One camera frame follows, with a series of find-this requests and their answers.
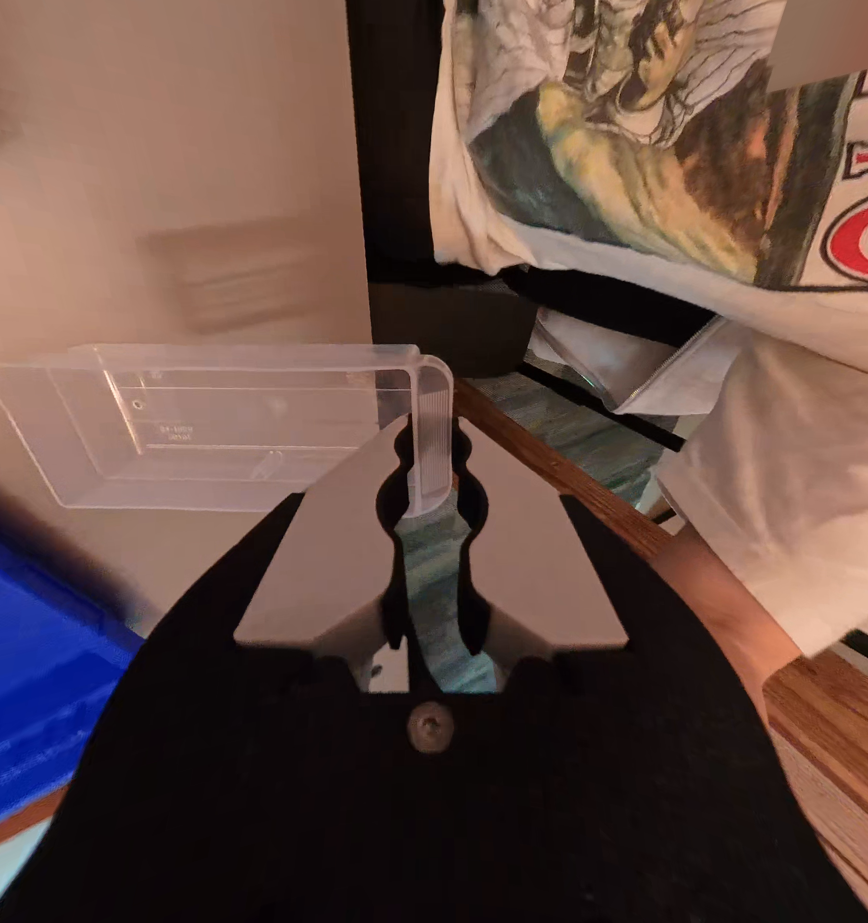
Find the clear plastic drawer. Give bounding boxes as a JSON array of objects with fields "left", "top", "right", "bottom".
[{"left": 0, "top": 344, "right": 455, "bottom": 520}]

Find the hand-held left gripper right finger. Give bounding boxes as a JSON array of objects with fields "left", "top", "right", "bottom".
[{"left": 454, "top": 417, "right": 630, "bottom": 692}]

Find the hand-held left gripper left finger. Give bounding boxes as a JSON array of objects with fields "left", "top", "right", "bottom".
[{"left": 234, "top": 414, "right": 409, "bottom": 692}]

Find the blue plastic bin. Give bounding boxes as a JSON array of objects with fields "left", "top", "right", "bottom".
[{"left": 0, "top": 505, "right": 150, "bottom": 837}]

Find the person's printed white t-shirt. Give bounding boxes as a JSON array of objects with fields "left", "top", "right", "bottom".
[{"left": 430, "top": 0, "right": 868, "bottom": 657}]

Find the white zippered garment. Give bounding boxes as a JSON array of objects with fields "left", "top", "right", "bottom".
[{"left": 528, "top": 306, "right": 734, "bottom": 415}]

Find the grey desk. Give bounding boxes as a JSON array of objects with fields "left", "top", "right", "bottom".
[{"left": 0, "top": 0, "right": 868, "bottom": 923}]

